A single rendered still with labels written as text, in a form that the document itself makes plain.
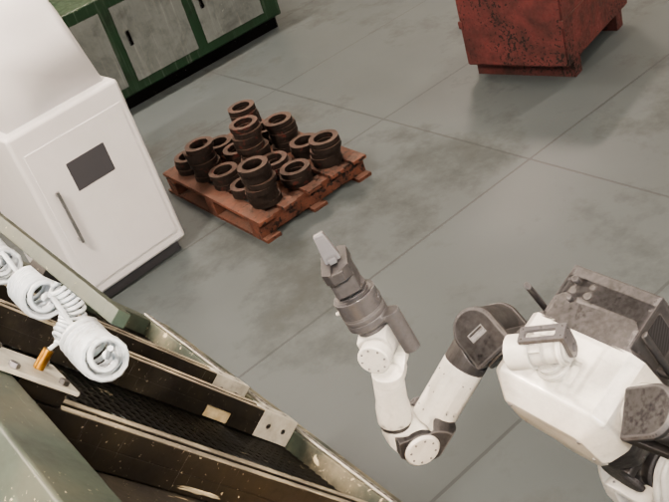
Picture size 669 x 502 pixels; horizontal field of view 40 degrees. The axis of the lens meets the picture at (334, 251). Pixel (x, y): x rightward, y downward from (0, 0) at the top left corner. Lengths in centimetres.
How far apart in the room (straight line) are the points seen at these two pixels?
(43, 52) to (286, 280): 163
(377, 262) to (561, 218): 91
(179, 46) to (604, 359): 611
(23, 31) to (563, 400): 362
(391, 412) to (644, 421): 52
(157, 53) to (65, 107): 279
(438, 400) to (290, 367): 221
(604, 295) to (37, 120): 340
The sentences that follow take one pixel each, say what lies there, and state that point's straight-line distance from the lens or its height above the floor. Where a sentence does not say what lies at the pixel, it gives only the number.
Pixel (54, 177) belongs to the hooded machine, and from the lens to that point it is 472.
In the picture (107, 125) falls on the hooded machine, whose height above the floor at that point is 87.
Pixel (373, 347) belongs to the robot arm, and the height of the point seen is 143.
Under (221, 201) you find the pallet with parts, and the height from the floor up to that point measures 14.
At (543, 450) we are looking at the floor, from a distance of 342.
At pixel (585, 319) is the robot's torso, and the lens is 177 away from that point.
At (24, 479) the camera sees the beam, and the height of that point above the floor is 194.
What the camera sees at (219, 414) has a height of 110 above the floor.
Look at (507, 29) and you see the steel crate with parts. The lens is 576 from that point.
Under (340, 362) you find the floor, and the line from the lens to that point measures 400.
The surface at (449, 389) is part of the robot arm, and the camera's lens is 190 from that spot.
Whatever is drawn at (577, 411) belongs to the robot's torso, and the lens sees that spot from 169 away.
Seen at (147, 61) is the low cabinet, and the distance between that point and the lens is 738.
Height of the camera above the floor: 253
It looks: 33 degrees down
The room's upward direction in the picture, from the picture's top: 19 degrees counter-clockwise
